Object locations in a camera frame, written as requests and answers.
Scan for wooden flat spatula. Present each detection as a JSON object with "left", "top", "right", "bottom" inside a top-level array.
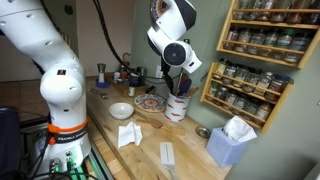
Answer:
[{"left": 135, "top": 118, "right": 186, "bottom": 136}]

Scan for small round metal dish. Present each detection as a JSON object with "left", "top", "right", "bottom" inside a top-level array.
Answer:
[{"left": 195, "top": 125, "right": 212, "bottom": 139}]

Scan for wooden utensil in holder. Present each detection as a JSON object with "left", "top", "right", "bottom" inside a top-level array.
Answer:
[{"left": 186, "top": 86, "right": 201, "bottom": 99}]

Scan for crumpled white napkin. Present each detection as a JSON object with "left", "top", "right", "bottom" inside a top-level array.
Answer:
[{"left": 117, "top": 120, "right": 144, "bottom": 149}]

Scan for small white label bottle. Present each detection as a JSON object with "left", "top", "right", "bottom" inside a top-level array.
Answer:
[{"left": 127, "top": 85, "right": 137, "bottom": 98}]

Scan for wooden spoon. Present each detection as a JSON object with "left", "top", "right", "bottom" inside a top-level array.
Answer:
[{"left": 133, "top": 109, "right": 165, "bottom": 130}]

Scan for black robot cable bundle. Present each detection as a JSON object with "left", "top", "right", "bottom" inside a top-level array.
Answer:
[{"left": 92, "top": 0, "right": 175, "bottom": 85}]

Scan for large wooden spice rack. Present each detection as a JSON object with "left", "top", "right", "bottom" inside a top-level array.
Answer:
[{"left": 216, "top": 0, "right": 320, "bottom": 70}]

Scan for blue lid spice jar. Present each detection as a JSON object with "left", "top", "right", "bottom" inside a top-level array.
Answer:
[{"left": 264, "top": 73, "right": 291, "bottom": 102}]

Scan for green cable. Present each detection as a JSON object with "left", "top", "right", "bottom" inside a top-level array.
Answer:
[{"left": 49, "top": 155, "right": 85, "bottom": 180}]

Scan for glass spice jar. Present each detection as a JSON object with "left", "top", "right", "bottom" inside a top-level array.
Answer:
[
  {"left": 286, "top": 0, "right": 311, "bottom": 25},
  {"left": 260, "top": 30, "right": 280, "bottom": 58},
  {"left": 232, "top": 65, "right": 251, "bottom": 89},
  {"left": 303, "top": 0, "right": 320, "bottom": 25},
  {"left": 233, "top": 0, "right": 250, "bottom": 21},
  {"left": 254, "top": 101, "right": 275, "bottom": 126},
  {"left": 222, "top": 90, "right": 240, "bottom": 111},
  {"left": 246, "top": 0, "right": 264, "bottom": 21},
  {"left": 207, "top": 81, "right": 221, "bottom": 101},
  {"left": 242, "top": 68, "right": 264, "bottom": 93},
  {"left": 257, "top": 0, "right": 275, "bottom": 22},
  {"left": 213, "top": 85, "right": 230, "bottom": 107},
  {"left": 284, "top": 32, "right": 313, "bottom": 65},
  {"left": 241, "top": 97, "right": 261, "bottom": 121},
  {"left": 246, "top": 30, "right": 267, "bottom": 56},
  {"left": 222, "top": 62, "right": 239, "bottom": 85},
  {"left": 213, "top": 58, "right": 229, "bottom": 80},
  {"left": 235, "top": 28, "right": 254, "bottom": 53},
  {"left": 269, "top": 0, "right": 291, "bottom": 23},
  {"left": 231, "top": 93, "right": 250, "bottom": 116},
  {"left": 253, "top": 71, "right": 275, "bottom": 97},
  {"left": 223, "top": 27, "right": 241, "bottom": 51}
]

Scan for white chilli print utensil holder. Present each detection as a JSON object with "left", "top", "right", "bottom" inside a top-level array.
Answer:
[{"left": 164, "top": 92, "right": 191, "bottom": 123}]

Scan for dark purple utensil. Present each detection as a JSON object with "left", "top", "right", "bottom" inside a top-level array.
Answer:
[{"left": 177, "top": 77, "right": 193, "bottom": 98}]

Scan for blue tissue box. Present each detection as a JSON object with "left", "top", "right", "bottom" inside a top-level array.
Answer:
[{"left": 205, "top": 126, "right": 250, "bottom": 169}]

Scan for green lid spice jar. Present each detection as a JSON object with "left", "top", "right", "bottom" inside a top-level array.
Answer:
[{"left": 273, "top": 28, "right": 296, "bottom": 61}]

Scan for small white jar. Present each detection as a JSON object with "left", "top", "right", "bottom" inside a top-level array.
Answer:
[{"left": 113, "top": 71, "right": 122, "bottom": 84}]

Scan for grinder with blue base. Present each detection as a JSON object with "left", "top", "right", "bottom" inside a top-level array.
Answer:
[{"left": 95, "top": 62, "right": 111, "bottom": 89}]

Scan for decorative wall plate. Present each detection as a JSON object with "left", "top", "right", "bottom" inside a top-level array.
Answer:
[{"left": 149, "top": 0, "right": 169, "bottom": 22}]

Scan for white ceramic bowl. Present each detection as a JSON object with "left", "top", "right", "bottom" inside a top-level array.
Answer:
[{"left": 108, "top": 101, "right": 136, "bottom": 121}]

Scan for white wall outlet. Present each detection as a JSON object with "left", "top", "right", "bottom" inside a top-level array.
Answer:
[{"left": 155, "top": 64, "right": 164, "bottom": 80}]

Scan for metal tongs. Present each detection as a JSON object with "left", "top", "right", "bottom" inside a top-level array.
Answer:
[{"left": 89, "top": 87, "right": 110, "bottom": 100}]

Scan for dark blue chair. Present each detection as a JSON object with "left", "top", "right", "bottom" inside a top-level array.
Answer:
[{"left": 0, "top": 106, "right": 21, "bottom": 180}]

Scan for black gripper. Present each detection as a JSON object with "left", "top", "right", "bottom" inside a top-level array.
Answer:
[{"left": 160, "top": 56, "right": 175, "bottom": 95}]

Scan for white tissue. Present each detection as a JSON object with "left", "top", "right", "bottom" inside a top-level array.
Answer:
[{"left": 222, "top": 114, "right": 259, "bottom": 144}]

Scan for colourful floral painted plate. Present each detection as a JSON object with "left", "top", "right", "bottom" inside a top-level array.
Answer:
[{"left": 133, "top": 92, "right": 168, "bottom": 114}]

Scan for small wooden spice rack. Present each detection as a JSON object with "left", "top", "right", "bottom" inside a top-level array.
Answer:
[{"left": 199, "top": 61, "right": 295, "bottom": 135}]

